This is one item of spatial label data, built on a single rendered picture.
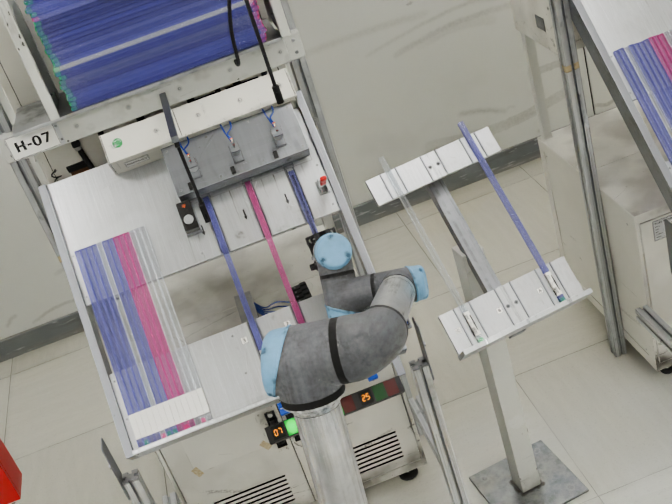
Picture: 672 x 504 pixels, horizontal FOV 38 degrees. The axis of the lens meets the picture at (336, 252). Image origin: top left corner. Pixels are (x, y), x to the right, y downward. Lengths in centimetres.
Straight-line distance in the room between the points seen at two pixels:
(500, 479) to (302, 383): 139
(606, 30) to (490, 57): 166
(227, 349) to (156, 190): 44
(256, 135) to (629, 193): 111
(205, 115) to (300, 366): 96
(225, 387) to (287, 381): 69
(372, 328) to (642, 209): 135
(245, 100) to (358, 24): 169
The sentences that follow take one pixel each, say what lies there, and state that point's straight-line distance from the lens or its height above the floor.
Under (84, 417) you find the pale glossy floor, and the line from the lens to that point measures 389.
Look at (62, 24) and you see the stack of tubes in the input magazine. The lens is 238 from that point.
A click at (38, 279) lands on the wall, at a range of 432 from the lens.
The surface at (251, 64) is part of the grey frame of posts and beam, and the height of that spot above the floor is 134.
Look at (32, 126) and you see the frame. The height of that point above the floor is 139.
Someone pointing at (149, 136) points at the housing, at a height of 127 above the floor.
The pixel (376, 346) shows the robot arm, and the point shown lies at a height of 114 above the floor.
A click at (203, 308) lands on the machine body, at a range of 295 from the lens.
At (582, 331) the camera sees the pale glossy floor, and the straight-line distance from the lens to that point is 343.
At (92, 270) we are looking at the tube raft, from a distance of 244.
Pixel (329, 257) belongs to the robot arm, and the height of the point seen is 109.
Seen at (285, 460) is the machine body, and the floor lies 28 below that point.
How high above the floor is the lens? 209
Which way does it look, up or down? 30 degrees down
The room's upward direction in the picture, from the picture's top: 19 degrees counter-clockwise
